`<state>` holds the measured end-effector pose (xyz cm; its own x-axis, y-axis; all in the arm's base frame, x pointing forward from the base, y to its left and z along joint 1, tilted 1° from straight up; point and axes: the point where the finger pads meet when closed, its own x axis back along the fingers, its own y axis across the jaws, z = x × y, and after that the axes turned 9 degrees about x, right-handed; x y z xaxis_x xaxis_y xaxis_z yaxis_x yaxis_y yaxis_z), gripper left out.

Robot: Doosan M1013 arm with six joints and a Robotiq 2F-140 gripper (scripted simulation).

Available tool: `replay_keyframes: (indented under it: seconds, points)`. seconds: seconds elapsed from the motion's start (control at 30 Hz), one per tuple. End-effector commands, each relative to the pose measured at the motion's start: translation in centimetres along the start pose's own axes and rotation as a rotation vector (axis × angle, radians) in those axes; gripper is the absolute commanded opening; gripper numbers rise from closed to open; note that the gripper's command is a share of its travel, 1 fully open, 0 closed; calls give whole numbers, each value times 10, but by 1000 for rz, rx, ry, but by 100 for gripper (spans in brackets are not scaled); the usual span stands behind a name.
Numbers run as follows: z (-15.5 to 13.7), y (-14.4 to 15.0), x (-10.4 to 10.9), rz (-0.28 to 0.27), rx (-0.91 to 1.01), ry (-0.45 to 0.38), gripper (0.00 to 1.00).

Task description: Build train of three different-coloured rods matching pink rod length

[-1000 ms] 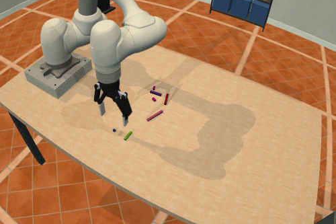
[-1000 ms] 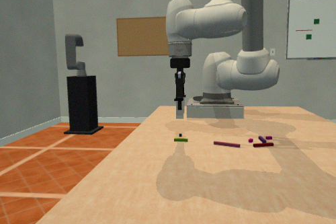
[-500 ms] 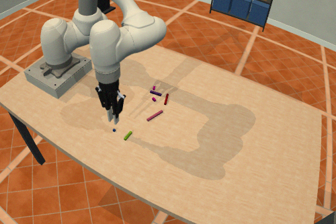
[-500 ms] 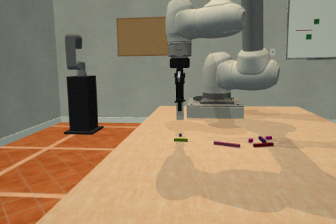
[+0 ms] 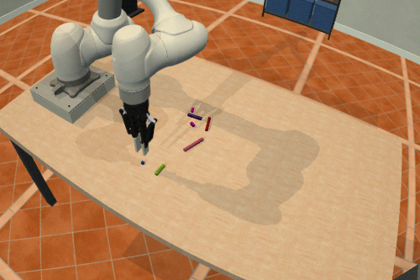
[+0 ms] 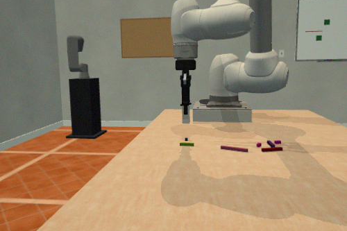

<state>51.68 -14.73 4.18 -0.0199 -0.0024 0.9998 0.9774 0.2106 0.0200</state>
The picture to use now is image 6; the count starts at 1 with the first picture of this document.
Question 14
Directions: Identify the purple rod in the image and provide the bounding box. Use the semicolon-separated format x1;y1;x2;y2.
267;141;275;147

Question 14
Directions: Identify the pink rod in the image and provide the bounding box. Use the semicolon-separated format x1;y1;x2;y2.
221;146;248;153

